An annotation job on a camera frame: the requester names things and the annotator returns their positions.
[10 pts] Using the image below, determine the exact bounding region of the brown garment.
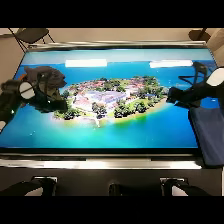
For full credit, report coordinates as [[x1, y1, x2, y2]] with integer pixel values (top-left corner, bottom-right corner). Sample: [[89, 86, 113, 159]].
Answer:
[[17, 73, 28, 83]]

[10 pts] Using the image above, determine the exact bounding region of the silver frame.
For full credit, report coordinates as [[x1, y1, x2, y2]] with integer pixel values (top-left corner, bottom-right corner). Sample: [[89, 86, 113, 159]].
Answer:
[[0, 40, 224, 197]]

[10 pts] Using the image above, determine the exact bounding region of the black folding chair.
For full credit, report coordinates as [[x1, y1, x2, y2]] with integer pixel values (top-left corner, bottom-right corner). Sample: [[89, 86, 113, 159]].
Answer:
[[7, 27, 56, 53]]

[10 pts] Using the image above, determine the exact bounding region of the grey garment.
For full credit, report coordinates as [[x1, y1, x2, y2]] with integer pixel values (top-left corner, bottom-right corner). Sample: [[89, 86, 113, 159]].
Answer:
[[24, 65, 67, 90]]

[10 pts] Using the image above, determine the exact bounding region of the blue shirt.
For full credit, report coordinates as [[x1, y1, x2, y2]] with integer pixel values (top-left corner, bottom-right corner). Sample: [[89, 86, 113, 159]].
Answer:
[[187, 105, 224, 168]]

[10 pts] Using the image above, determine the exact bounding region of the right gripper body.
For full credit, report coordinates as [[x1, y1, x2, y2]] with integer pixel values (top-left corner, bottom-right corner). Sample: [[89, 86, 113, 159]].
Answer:
[[166, 86, 190, 106]]

